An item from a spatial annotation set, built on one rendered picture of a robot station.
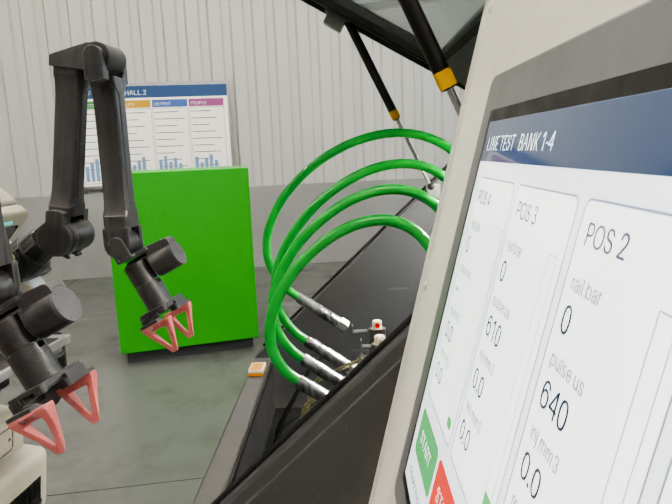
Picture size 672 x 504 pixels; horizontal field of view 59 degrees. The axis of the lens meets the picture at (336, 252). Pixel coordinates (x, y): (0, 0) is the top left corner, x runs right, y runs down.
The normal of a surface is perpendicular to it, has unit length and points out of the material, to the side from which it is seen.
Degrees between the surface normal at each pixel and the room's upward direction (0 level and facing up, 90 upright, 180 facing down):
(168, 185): 90
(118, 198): 85
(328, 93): 90
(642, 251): 76
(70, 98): 94
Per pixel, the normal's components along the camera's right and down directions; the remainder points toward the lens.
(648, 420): -0.98, -0.20
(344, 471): -0.02, 0.17
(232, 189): 0.29, 0.15
